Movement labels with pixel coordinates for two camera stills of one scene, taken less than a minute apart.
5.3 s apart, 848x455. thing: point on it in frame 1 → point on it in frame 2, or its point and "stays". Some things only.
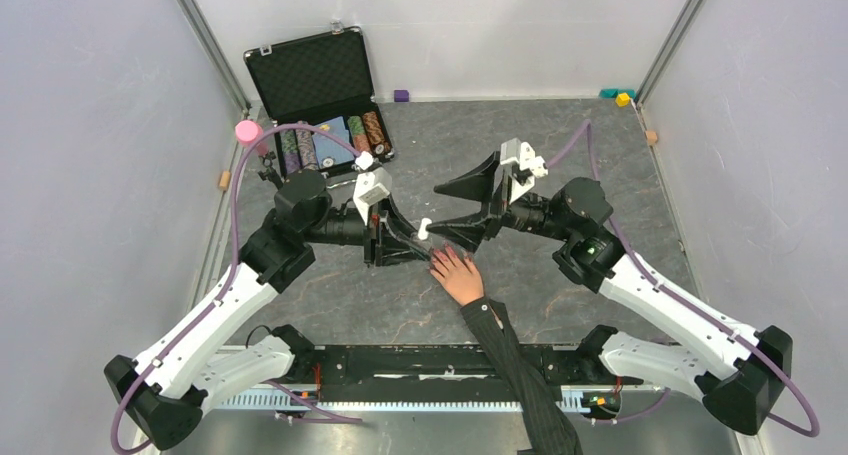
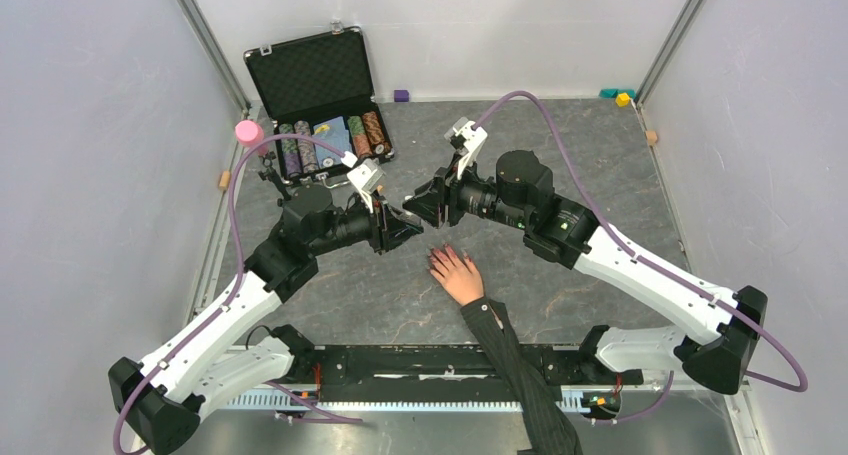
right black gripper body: (499, 205) → (450, 188)
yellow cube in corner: (622, 99) stays
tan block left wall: (225, 179) stays
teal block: (612, 93) stays
